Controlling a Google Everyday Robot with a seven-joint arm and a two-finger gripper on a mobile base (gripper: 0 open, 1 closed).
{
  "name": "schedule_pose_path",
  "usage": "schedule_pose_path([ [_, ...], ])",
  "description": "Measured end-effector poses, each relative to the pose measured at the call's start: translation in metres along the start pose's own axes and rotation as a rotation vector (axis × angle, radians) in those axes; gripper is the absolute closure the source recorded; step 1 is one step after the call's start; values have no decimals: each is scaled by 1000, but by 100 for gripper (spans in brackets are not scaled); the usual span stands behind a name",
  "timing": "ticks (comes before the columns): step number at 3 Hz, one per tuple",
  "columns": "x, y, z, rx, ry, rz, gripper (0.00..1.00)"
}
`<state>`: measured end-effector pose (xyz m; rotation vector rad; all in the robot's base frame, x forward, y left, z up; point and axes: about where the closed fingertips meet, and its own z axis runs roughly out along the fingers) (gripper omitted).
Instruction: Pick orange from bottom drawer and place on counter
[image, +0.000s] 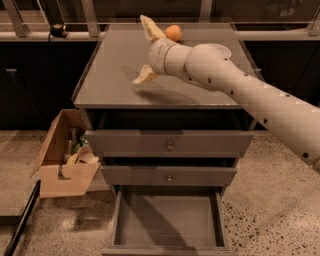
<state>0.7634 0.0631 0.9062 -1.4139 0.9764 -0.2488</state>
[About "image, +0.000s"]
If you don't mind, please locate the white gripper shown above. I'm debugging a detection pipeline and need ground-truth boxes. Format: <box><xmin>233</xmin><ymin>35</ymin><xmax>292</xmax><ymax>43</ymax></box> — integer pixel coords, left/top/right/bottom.
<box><xmin>133</xmin><ymin>15</ymin><xmax>175</xmax><ymax>84</ymax></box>

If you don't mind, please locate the white ceramic bowl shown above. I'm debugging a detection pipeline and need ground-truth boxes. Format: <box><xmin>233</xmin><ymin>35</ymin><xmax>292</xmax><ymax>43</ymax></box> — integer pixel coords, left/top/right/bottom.
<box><xmin>211</xmin><ymin>44</ymin><xmax>232</xmax><ymax>60</ymax></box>

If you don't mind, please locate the bottles and paper in box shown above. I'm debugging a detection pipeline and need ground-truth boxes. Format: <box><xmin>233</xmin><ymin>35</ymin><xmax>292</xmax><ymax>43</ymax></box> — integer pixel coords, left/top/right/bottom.
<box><xmin>63</xmin><ymin>128</ymin><xmax>99</xmax><ymax>165</ymax></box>

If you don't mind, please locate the grey middle drawer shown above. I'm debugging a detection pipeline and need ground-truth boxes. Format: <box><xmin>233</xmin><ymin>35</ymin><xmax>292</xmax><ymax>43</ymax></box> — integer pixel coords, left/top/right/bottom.
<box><xmin>101</xmin><ymin>166</ymin><xmax>236</xmax><ymax>186</ymax></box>

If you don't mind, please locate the grey top drawer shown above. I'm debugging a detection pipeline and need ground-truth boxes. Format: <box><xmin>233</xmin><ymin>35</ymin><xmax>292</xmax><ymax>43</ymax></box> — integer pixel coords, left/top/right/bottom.
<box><xmin>85</xmin><ymin>129</ymin><xmax>253</xmax><ymax>158</ymax></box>

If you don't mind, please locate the grey open bottom drawer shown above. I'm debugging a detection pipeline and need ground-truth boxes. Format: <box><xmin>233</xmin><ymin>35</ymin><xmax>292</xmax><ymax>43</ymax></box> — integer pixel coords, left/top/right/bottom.
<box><xmin>102</xmin><ymin>187</ymin><xmax>234</xmax><ymax>256</ymax></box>

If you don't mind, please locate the orange fruit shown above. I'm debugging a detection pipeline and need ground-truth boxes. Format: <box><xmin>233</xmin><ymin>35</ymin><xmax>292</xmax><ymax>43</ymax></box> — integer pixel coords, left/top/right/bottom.
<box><xmin>165</xmin><ymin>25</ymin><xmax>182</xmax><ymax>42</ymax></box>

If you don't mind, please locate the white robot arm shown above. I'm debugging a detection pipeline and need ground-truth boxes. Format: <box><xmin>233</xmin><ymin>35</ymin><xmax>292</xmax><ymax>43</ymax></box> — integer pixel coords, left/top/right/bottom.
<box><xmin>134</xmin><ymin>15</ymin><xmax>320</xmax><ymax>172</ymax></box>

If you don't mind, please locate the open cardboard box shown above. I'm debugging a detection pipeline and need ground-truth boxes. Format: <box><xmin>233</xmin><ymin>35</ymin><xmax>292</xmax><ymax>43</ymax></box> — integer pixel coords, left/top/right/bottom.
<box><xmin>30</xmin><ymin>109</ymin><xmax>100</xmax><ymax>198</ymax></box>

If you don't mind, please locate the small black device on ledge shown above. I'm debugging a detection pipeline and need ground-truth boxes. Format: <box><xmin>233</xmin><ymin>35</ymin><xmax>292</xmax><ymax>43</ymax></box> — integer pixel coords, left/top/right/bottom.
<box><xmin>50</xmin><ymin>24</ymin><xmax>67</xmax><ymax>38</ymax></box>

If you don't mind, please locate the grey drawer cabinet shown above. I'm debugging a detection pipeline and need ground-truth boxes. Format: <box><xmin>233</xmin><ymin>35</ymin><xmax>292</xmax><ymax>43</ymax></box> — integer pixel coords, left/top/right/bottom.
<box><xmin>71</xmin><ymin>17</ymin><xmax>274</xmax><ymax>256</ymax></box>

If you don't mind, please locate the black bar on floor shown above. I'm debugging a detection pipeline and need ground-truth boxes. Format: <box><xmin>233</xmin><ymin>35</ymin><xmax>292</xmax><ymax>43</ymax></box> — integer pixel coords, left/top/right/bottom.
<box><xmin>3</xmin><ymin>180</ymin><xmax>41</xmax><ymax>256</ymax></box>

